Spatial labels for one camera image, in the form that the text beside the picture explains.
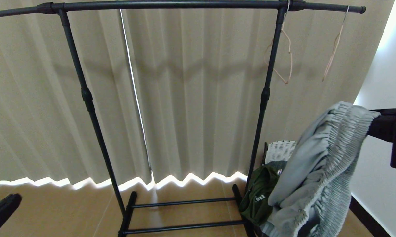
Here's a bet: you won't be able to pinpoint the black clothes rack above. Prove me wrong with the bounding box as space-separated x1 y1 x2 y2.
0 0 366 237

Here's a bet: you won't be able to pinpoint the white laundry basket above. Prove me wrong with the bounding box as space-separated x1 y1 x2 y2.
262 141 299 176

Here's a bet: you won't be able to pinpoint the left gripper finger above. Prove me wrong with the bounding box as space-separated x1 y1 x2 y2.
0 193 23 237

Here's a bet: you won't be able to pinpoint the beige curtain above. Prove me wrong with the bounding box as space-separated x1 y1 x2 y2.
0 0 396 193

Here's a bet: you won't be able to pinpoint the green garment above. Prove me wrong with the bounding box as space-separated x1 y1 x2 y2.
239 165 284 227

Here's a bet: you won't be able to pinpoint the pink clothes hanger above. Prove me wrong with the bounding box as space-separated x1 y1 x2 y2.
322 6 350 82
264 10 294 85

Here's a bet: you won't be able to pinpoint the pale grey shorts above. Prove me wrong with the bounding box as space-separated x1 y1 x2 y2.
259 101 381 237

